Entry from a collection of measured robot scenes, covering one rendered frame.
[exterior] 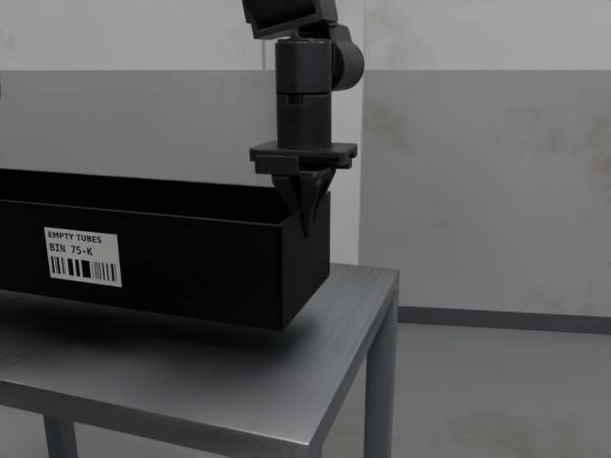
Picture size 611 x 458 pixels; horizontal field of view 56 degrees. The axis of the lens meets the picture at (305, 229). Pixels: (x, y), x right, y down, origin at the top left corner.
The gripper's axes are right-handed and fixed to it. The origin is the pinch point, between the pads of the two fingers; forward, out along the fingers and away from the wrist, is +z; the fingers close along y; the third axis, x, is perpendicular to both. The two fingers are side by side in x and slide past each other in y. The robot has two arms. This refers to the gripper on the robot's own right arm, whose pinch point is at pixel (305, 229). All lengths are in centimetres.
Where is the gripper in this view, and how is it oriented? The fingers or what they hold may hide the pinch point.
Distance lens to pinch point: 62.7
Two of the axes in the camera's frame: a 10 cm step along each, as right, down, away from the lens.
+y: -9.5, -0.8, 3.0
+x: -3.1, 2.7, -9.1
